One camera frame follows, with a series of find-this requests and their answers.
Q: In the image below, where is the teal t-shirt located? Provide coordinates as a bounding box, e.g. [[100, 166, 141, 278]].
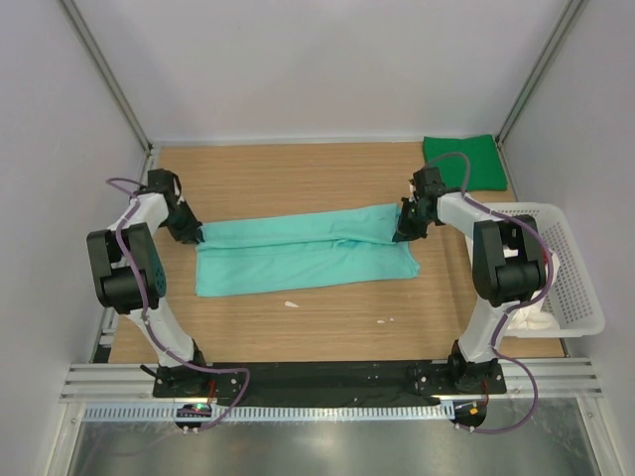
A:
[[195, 204, 420, 298]]

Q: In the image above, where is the white plastic basket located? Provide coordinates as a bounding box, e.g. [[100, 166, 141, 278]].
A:
[[488, 202, 605, 338]]

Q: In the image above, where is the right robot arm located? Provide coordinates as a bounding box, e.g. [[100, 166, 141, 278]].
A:
[[393, 167, 554, 395]]

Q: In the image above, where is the folded green t-shirt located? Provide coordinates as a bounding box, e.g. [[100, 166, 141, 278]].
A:
[[423, 135, 508, 191]]

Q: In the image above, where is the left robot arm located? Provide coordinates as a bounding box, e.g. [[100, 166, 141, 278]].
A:
[[86, 169, 210, 398]]

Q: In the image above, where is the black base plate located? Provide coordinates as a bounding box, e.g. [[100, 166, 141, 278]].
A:
[[141, 360, 507, 409]]

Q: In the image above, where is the white t-shirt in basket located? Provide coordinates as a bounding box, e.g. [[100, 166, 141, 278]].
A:
[[510, 247, 562, 332]]

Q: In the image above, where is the white slotted cable duct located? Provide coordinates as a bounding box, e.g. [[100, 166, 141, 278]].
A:
[[82, 402, 454, 423]]

